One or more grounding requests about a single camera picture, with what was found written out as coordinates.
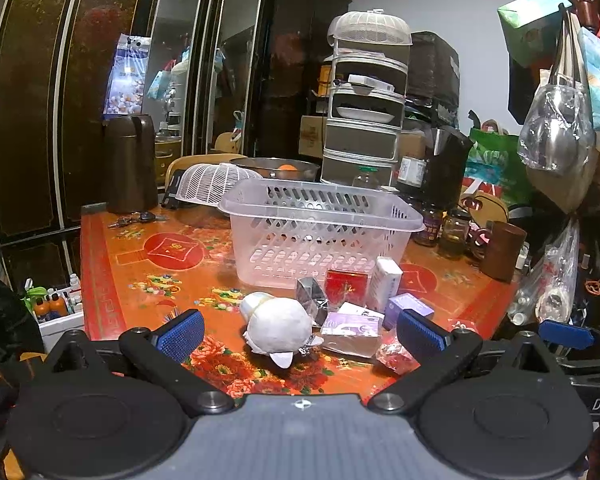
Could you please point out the dark lidded jar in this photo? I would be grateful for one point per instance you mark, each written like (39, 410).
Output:
(432, 217)

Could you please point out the brown thermos jug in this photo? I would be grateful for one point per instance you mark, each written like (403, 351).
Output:
(130, 175)

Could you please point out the key bunch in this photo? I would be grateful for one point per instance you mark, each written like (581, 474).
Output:
(140, 217)

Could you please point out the brown cup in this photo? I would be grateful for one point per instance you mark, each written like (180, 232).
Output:
(502, 251)

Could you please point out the box of bottles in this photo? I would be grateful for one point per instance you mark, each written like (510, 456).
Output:
(56, 310)

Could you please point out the silver box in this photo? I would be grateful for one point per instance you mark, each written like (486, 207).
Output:
(312, 297)

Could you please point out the white plush toy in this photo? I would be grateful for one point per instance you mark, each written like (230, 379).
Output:
(277, 327)

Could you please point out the white thank-you box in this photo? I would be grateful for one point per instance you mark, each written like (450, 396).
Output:
(384, 283)

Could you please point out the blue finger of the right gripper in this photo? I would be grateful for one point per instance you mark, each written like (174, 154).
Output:
(566, 335)

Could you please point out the red cigarette box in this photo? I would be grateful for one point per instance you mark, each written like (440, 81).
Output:
(344, 286)

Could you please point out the tiered food cover rack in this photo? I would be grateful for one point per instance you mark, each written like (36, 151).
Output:
(366, 97)

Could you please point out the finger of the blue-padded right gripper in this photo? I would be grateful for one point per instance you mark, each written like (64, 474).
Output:
(442, 357)

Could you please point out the translucent plastic basket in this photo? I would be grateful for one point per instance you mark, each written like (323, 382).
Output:
(283, 230)

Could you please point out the purple small box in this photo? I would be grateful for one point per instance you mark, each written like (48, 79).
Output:
(402, 302)

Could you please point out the wooden chair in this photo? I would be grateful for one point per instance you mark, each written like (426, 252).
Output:
(191, 160)

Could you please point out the lilac packet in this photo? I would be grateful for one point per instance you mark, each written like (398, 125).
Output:
(352, 331)

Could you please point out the hanging clear plastic bag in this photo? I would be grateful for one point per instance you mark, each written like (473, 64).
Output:
(558, 134)

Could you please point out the cardboard box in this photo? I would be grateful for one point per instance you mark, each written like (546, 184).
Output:
(311, 137)

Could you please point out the glass jar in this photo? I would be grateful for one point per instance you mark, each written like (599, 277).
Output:
(454, 233)

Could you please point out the black kettle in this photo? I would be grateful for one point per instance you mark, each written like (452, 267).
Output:
(446, 154)

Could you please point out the wall calendar poster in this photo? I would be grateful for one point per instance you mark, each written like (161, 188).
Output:
(126, 82)

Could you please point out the orange fruit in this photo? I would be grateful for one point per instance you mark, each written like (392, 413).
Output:
(287, 167)

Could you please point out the red candy bag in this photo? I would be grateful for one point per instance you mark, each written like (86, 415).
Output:
(394, 356)

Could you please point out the steel bowl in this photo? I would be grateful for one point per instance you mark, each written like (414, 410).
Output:
(266, 167)

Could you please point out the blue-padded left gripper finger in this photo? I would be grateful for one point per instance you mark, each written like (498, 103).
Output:
(159, 355)

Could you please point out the white mesh food cover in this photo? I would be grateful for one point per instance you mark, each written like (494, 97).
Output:
(206, 184)

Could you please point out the green shopping bag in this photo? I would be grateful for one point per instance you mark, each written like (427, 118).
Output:
(493, 159)

